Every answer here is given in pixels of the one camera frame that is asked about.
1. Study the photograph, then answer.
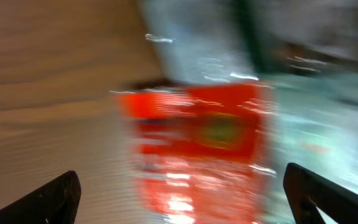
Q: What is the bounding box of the red snack bag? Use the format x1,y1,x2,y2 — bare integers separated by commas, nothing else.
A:
116,82,275,224

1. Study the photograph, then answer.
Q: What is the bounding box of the green white 3M package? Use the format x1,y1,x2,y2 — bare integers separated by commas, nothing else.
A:
139,0,358,85

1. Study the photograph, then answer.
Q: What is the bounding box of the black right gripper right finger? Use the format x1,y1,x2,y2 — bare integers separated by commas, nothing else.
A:
283,163,358,224

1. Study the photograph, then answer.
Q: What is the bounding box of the white small packet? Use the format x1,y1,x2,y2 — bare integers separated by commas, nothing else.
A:
264,73,358,223

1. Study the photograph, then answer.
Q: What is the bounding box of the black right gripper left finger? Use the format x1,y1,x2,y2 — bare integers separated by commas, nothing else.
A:
0,170,81,224

